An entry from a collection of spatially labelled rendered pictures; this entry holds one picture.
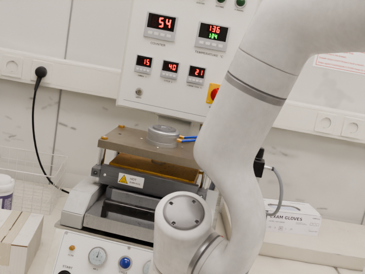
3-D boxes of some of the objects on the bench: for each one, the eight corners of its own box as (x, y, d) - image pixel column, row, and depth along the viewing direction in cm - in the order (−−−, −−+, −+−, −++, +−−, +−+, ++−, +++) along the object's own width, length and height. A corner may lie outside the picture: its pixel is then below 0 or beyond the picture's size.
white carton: (244, 215, 165) (248, 195, 163) (303, 220, 170) (308, 202, 168) (255, 230, 154) (259, 209, 152) (318, 236, 158) (323, 216, 157)
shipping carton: (-4, 237, 127) (-1, 207, 125) (43, 244, 128) (48, 215, 126) (-33, 273, 109) (-30, 238, 107) (23, 281, 110) (26, 247, 108)
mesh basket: (-11, 179, 166) (-8, 144, 163) (63, 190, 168) (68, 156, 165) (-37, 203, 144) (-33, 163, 141) (49, 215, 146) (54, 176, 143)
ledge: (220, 212, 175) (223, 201, 174) (432, 247, 181) (435, 237, 180) (230, 250, 146) (233, 237, 145) (482, 290, 152) (486, 278, 151)
